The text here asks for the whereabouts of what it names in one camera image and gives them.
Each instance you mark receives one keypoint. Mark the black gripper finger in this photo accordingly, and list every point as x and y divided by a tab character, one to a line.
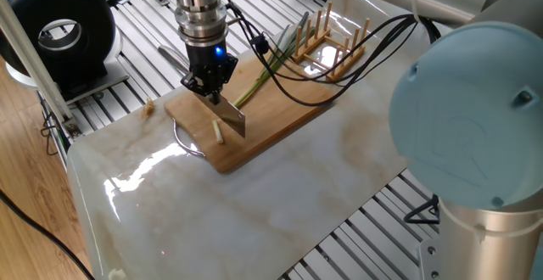
216	92
198	85

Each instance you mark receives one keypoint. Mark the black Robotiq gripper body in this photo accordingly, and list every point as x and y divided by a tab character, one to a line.
208	64

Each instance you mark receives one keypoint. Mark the steel kitchen knife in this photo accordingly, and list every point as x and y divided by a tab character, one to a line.
229	117

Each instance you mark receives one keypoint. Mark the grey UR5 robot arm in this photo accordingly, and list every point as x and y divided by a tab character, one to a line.
475	119

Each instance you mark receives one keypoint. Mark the short white garlic piece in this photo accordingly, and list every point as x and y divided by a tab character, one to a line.
218	132

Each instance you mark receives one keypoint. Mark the green garlic stalk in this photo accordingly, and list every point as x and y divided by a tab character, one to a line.
259	83

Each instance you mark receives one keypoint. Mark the small tan garlic scrap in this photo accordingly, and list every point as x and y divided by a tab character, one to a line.
148	106

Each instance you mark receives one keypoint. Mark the bamboo cutting board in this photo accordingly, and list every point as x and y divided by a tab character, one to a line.
280	119

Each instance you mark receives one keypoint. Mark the wooden slotted rack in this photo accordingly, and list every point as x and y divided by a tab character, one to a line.
327	55

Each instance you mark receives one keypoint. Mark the black round fan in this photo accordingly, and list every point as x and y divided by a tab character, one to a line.
89	21

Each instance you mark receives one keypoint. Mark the white marble pattern mat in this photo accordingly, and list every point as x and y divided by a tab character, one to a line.
280	212

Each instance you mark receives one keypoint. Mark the aluminium frame post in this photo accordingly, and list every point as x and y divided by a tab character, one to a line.
34	59

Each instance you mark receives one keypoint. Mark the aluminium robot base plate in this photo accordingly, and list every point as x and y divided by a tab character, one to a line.
433	263

